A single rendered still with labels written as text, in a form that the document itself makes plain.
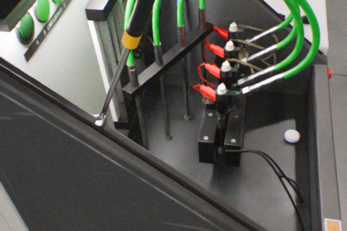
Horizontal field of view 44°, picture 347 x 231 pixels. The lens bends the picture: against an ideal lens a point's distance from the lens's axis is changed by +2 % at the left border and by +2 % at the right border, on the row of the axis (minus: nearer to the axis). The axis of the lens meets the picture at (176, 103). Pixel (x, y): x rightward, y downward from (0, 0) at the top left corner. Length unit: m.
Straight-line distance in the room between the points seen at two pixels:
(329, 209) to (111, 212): 0.46
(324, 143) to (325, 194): 0.14
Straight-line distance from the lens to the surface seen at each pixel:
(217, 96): 0.94
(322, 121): 1.11
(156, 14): 0.94
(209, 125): 1.03
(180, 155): 1.17
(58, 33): 0.80
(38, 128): 0.61
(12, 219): 0.86
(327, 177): 1.00
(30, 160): 0.68
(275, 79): 0.90
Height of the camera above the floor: 1.73
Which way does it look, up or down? 44 degrees down
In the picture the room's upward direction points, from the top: 6 degrees counter-clockwise
